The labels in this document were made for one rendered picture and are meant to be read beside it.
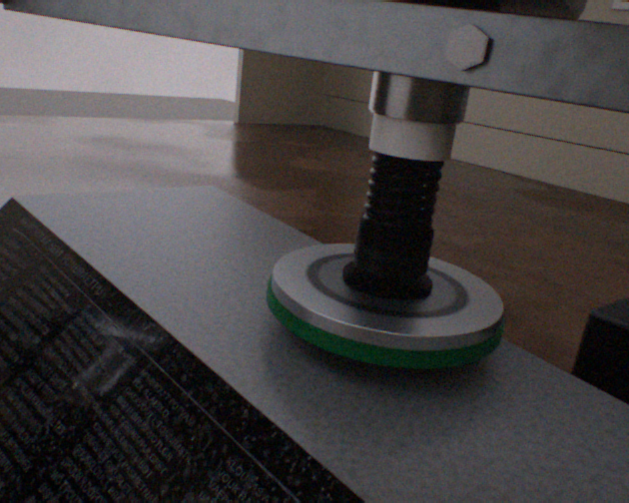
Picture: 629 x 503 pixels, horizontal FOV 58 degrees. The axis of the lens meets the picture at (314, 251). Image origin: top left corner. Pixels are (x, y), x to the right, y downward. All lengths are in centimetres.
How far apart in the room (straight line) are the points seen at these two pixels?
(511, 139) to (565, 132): 66
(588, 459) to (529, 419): 5
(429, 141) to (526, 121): 681
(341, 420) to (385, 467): 5
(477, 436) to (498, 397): 6
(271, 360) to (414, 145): 21
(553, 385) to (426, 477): 19
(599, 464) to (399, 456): 14
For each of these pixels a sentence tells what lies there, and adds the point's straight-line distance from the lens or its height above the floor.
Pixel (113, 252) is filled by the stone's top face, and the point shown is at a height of 82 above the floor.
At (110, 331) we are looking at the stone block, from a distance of 58.
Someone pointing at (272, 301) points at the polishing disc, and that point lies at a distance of 49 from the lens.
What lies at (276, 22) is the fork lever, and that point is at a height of 109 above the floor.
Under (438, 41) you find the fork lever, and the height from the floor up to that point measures 109.
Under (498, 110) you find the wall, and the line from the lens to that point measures 746.
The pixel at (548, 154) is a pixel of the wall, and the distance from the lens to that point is 713.
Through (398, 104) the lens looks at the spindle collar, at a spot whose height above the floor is 104.
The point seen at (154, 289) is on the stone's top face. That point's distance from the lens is 61.
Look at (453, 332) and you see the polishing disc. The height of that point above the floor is 88.
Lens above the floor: 107
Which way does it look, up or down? 19 degrees down
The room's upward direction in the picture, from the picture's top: 7 degrees clockwise
